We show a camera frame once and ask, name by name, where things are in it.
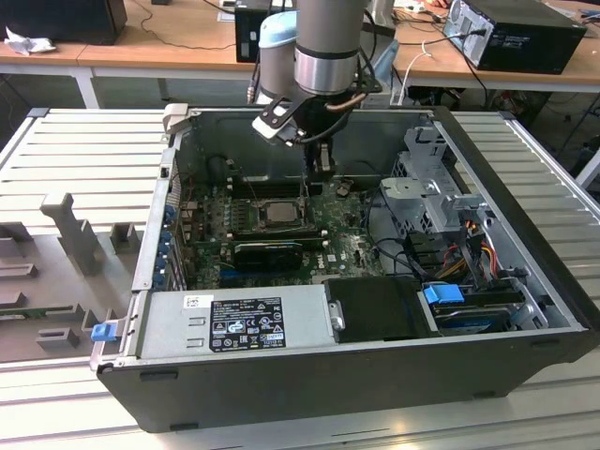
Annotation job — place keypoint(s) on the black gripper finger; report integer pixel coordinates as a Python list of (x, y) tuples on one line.
[(324, 161), (310, 159)]

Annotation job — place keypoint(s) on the metal locking lever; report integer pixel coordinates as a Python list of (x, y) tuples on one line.
[(308, 201), (252, 190)]

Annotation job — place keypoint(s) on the silver CPU plate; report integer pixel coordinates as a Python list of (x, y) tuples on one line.
[(280, 211)]

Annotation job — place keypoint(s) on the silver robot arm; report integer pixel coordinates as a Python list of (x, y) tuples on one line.
[(328, 37)]

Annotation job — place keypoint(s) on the black RAM slot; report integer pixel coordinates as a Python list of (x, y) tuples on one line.
[(276, 185), (276, 227), (276, 232)]

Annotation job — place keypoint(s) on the CPU socket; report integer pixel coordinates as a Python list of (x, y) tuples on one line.
[(257, 225)]

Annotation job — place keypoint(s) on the blue expansion slot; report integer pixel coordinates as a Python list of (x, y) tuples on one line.
[(234, 273)]

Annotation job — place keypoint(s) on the black coin battery holder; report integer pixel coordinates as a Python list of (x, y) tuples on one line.
[(343, 188)]

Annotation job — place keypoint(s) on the silver drive cage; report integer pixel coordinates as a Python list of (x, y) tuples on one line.
[(412, 192)]

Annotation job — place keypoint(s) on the green motherboard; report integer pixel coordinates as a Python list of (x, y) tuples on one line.
[(347, 253)]

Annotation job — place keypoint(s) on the black graphics card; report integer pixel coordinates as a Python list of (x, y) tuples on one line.
[(267, 257)]

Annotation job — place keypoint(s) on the small black computer box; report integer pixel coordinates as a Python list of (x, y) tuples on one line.
[(246, 35)]

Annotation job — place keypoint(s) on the grey plastic case latch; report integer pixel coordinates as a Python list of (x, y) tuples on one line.
[(174, 117)]

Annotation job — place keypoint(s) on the silver metal latch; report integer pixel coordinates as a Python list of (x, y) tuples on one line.
[(336, 316)]

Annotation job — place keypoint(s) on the black plastic shroud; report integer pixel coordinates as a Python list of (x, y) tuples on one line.
[(375, 309)]

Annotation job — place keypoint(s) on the blue disk carrier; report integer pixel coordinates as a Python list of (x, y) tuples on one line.
[(443, 296)]

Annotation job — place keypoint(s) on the hard disk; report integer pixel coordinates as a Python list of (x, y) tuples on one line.
[(473, 321)]

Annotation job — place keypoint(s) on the black PC tower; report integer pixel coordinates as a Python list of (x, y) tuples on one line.
[(529, 42)]

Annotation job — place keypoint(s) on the silver power supply unit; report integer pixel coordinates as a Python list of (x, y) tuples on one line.
[(164, 328)]

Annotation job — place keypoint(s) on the black PC case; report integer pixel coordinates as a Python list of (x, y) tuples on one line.
[(328, 389)]

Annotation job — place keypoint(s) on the blue case latch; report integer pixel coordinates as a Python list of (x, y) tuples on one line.
[(103, 332)]

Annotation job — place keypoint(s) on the large black box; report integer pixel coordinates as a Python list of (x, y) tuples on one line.
[(61, 19)]

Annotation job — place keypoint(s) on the grey parts rack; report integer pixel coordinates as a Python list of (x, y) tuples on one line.
[(56, 281)]

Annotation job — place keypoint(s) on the crumpled white paper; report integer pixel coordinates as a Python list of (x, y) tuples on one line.
[(28, 44)]

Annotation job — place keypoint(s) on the green RAM stick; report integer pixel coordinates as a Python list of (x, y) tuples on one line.
[(28, 312)]

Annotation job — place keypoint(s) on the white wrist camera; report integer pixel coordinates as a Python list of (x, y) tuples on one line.
[(272, 123)]

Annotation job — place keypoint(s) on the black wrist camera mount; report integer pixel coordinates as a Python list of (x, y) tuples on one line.
[(370, 79)]

